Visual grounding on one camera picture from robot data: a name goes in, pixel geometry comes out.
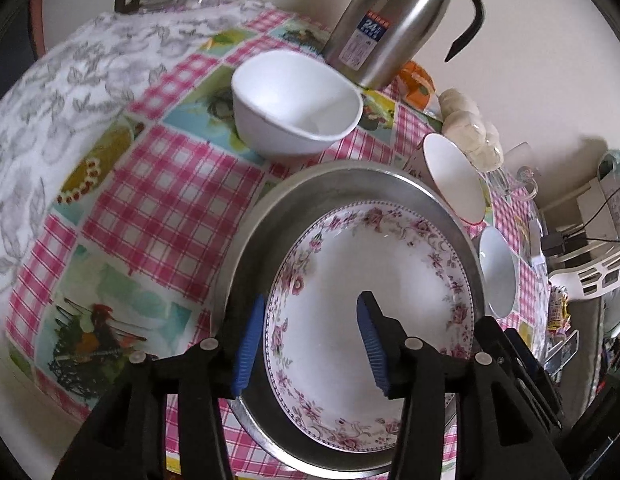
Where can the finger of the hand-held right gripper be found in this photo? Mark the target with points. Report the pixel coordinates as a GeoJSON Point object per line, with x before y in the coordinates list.
{"type": "Point", "coordinates": [532, 375]}
{"type": "Point", "coordinates": [489, 335]}

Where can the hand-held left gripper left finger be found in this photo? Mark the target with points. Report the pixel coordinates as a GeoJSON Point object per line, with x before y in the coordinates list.
{"type": "Point", "coordinates": [247, 345]}

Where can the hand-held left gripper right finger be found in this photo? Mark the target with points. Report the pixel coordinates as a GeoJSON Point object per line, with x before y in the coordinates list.
{"type": "Point", "coordinates": [372, 345]}

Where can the small white bowl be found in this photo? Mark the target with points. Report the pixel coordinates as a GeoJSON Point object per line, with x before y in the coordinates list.
{"type": "Point", "coordinates": [497, 270]}

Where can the pink floral round plate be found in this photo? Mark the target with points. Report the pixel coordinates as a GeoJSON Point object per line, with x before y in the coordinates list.
{"type": "Point", "coordinates": [330, 270]}

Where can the stainless steel round plate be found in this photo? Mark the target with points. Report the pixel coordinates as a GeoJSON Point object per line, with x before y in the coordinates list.
{"type": "Point", "coordinates": [270, 220]}

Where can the strawberry print bowl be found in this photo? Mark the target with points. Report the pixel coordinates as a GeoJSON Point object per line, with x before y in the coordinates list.
{"type": "Point", "coordinates": [454, 175]}

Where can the white square bowl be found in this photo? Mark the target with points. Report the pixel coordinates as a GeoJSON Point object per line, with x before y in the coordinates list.
{"type": "Point", "coordinates": [275, 125]}

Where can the small white box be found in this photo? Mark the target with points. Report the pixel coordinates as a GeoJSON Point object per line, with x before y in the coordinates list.
{"type": "Point", "coordinates": [533, 240]}

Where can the white plastic basket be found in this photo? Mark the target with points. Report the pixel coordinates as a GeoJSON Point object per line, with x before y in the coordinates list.
{"type": "Point", "coordinates": [589, 280]}

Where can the black power adapter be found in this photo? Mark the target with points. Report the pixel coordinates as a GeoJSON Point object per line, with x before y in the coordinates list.
{"type": "Point", "coordinates": [557, 246]}

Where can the clear glass mug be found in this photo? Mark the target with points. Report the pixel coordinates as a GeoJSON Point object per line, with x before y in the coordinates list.
{"type": "Point", "coordinates": [519, 175]}

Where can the pink checked tablecloth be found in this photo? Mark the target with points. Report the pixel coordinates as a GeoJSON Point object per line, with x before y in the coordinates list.
{"type": "Point", "coordinates": [155, 185]}

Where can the bag of steamed buns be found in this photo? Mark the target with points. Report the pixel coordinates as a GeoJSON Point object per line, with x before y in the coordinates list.
{"type": "Point", "coordinates": [464, 120]}

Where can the orange snack packet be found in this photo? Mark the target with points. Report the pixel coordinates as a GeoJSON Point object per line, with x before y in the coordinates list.
{"type": "Point", "coordinates": [417, 85]}

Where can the stainless steel thermos jug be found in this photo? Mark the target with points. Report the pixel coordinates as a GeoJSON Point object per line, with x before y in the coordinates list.
{"type": "Point", "coordinates": [384, 20]}

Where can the grey floral cloth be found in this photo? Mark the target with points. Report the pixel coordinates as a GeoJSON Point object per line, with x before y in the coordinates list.
{"type": "Point", "coordinates": [50, 85]}

